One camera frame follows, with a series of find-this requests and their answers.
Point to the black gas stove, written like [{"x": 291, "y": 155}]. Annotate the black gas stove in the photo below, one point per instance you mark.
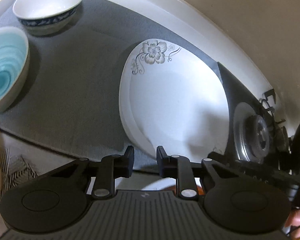
[{"x": 249, "y": 134}]

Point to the light blue glazed bowl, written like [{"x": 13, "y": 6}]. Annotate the light blue glazed bowl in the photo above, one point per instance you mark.
[{"x": 14, "y": 64}]

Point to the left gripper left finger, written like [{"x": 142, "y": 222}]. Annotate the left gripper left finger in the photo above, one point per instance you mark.
[{"x": 110, "y": 168}]

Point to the person's right hand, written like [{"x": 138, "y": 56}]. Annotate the person's right hand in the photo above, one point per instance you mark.
[{"x": 294, "y": 220}]

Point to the square white floral plate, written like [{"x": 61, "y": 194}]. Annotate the square white floral plate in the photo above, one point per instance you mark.
[{"x": 169, "y": 97}]

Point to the brown round plate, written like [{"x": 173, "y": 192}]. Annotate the brown round plate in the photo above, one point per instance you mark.
[{"x": 189, "y": 193}]

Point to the white patterned placemat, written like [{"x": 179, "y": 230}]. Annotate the white patterned placemat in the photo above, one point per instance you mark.
[{"x": 21, "y": 162}]

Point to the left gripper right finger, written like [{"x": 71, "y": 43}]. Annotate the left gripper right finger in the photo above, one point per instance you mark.
[{"x": 178, "y": 168}]

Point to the white bowl blue pattern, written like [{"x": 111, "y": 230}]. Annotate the white bowl blue pattern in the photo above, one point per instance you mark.
[{"x": 44, "y": 17}]

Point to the grey felt mat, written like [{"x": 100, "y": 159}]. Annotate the grey felt mat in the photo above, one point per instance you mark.
[{"x": 70, "y": 100}]

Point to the black pot support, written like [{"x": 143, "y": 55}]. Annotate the black pot support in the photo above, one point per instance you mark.
[{"x": 273, "y": 112}]

